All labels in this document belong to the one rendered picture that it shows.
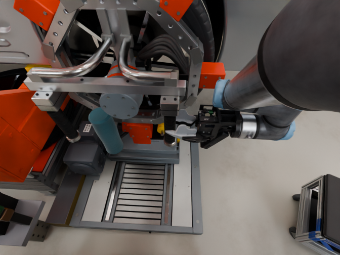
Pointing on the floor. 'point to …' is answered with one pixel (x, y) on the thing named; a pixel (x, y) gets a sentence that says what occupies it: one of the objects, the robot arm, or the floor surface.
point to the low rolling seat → (319, 215)
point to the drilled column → (39, 231)
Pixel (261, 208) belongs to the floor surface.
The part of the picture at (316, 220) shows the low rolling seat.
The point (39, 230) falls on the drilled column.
